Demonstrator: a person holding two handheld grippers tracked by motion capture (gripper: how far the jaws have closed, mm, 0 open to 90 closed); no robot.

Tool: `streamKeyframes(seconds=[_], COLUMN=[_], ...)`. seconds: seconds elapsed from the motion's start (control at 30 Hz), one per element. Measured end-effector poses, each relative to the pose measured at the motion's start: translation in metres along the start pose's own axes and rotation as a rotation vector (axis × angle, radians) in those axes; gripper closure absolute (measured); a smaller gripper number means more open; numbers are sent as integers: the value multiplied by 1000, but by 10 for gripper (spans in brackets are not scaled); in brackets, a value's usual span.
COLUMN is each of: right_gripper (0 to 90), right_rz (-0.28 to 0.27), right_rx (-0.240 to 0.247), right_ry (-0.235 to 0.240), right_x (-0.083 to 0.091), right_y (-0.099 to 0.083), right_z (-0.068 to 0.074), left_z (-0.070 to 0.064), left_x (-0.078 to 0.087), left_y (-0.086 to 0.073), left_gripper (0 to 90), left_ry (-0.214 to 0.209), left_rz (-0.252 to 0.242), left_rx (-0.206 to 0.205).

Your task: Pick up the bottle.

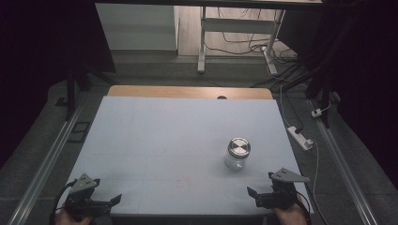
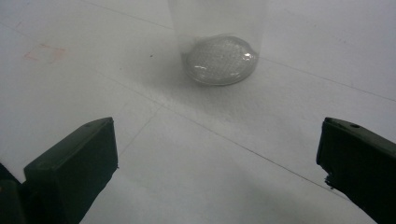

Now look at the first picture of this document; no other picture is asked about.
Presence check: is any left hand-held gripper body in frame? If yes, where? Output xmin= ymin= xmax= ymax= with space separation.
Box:
xmin=63 ymin=173 xmax=111 ymax=220

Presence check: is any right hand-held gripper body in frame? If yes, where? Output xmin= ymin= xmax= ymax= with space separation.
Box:
xmin=268 ymin=168 xmax=312 ymax=210

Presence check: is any clear glass jar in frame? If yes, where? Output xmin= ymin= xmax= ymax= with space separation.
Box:
xmin=223 ymin=137 xmax=252 ymax=172

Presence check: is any silver metal jar lid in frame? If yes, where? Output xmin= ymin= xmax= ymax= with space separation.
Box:
xmin=227 ymin=137 xmax=252 ymax=159

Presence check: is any person's right hand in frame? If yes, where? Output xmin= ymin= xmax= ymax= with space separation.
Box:
xmin=273 ymin=202 xmax=309 ymax=225

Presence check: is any person's left hand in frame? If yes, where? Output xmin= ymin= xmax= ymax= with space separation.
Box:
xmin=54 ymin=207 xmax=94 ymax=225

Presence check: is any white power strip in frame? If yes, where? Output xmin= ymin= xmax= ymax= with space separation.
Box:
xmin=286 ymin=126 xmax=314 ymax=152

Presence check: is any black metal stand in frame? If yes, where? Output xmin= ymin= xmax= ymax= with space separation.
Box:
xmin=54 ymin=59 xmax=117 ymax=122
xmin=281 ymin=55 xmax=342 ymax=129

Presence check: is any wooden table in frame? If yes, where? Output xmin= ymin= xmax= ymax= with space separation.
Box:
xmin=107 ymin=84 xmax=274 ymax=100

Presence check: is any dark curtain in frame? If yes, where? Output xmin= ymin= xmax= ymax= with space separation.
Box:
xmin=0 ymin=0 xmax=117 ymax=170
xmin=277 ymin=0 xmax=398 ymax=190

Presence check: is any grey cabinet panel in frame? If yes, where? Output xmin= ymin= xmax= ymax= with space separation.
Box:
xmin=95 ymin=3 xmax=180 ymax=52

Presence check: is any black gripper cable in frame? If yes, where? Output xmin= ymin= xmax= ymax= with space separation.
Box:
xmin=49 ymin=179 xmax=78 ymax=225
xmin=295 ymin=194 xmax=314 ymax=225

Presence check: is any white power strip cable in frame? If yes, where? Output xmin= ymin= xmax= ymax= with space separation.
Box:
xmin=279 ymin=85 xmax=329 ymax=225

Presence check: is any aluminium floor rail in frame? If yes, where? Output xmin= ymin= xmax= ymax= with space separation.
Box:
xmin=7 ymin=93 xmax=88 ymax=225
xmin=307 ymin=98 xmax=380 ymax=225

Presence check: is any black floor frame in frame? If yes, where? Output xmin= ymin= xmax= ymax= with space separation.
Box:
xmin=68 ymin=121 xmax=92 ymax=144

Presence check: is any tangle of black floor cables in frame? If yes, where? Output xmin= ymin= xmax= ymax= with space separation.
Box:
xmin=205 ymin=7 xmax=311 ymax=92

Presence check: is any white desk frame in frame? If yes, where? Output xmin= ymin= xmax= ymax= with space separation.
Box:
xmin=196 ymin=6 xmax=287 ymax=77

